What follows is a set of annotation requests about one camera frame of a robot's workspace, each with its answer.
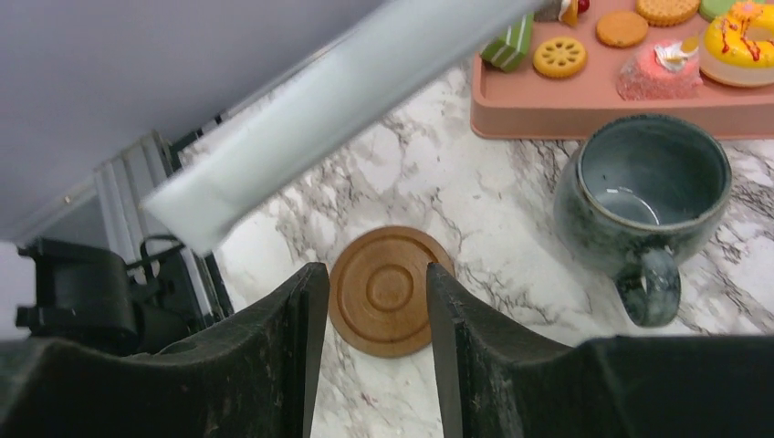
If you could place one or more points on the yellow frosted donut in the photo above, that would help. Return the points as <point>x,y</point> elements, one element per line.
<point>736,48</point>

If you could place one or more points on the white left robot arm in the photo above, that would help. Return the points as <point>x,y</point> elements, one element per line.
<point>92,296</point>

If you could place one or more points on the left brown wooden coaster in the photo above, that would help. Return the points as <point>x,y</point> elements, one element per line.
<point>377,300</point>

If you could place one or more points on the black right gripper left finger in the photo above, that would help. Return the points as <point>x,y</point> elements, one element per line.
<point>254,374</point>

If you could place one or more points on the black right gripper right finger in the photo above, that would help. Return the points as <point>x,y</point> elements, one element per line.
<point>497,378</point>

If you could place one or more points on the orange round biscuit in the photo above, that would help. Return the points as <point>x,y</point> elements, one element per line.
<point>621,29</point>

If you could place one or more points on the dark blue-green ceramic mug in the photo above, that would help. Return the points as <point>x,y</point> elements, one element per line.
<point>638,198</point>

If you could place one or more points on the pink snowball cake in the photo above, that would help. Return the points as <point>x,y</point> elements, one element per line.
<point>667,69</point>

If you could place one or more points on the yellow flower cookie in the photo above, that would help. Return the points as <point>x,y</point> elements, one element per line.
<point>560,57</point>

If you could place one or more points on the green layered cake slice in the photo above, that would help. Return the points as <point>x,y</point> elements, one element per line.
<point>508,50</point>

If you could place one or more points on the pink dessert tray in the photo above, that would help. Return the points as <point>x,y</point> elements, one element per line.
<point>525,105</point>

